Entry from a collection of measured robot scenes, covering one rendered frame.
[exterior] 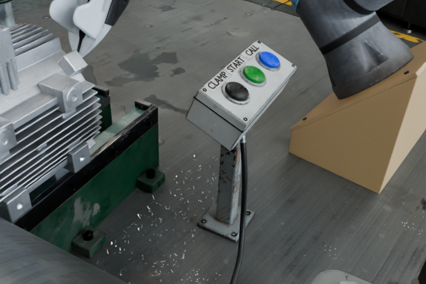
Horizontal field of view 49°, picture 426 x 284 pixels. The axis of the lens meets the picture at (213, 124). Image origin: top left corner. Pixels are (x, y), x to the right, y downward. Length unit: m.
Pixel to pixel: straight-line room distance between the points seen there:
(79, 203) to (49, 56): 0.22
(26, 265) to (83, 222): 0.46
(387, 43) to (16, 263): 0.72
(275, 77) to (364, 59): 0.26
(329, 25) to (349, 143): 0.21
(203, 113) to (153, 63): 0.67
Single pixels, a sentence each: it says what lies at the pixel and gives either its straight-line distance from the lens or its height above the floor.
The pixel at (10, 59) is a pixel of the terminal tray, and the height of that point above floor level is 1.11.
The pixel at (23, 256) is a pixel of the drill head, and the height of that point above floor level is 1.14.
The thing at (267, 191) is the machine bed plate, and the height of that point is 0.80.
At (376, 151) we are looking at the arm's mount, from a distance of 0.84.
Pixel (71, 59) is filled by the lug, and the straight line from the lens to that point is 0.60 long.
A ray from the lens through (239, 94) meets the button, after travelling 0.55.
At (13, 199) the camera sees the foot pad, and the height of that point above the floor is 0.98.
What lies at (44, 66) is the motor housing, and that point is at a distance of 0.60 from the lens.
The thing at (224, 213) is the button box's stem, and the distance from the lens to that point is 0.74.
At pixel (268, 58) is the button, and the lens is 0.64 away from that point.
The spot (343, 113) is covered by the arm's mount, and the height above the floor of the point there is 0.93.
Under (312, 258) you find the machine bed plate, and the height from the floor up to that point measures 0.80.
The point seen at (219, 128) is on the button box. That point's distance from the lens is 0.55.
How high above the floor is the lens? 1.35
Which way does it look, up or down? 34 degrees down
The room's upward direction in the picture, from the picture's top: 3 degrees clockwise
